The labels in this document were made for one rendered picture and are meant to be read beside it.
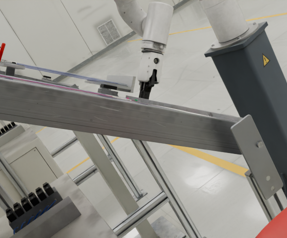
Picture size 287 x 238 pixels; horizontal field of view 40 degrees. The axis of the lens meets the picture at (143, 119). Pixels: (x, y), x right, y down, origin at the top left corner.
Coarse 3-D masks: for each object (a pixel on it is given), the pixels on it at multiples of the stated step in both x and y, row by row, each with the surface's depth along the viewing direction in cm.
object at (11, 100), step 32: (0, 96) 58; (32, 96) 60; (64, 96) 62; (96, 96) 64; (64, 128) 62; (96, 128) 64; (128, 128) 66; (160, 128) 69; (192, 128) 71; (224, 128) 74
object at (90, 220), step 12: (60, 180) 131; (72, 180) 125; (60, 192) 122; (72, 192) 117; (84, 204) 105; (84, 216) 99; (96, 216) 96; (0, 228) 120; (72, 228) 97; (84, 228) 94; (96, 228) 91; (108, 228) 88
